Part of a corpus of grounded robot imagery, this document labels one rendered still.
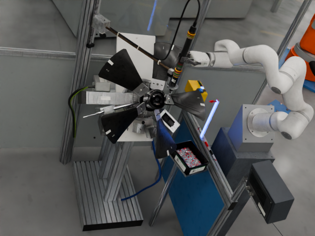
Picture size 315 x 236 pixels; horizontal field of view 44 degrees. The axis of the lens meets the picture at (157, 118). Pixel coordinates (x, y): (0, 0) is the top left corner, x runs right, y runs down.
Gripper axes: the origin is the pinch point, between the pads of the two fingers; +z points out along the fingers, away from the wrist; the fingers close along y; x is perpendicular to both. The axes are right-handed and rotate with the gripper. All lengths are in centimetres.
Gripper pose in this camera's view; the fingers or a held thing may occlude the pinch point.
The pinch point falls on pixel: (183, 57)
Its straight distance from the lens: 223.3
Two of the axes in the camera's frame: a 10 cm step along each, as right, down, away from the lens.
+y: -2.7, -6.7, 6.9
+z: -9.2, -0.2, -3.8
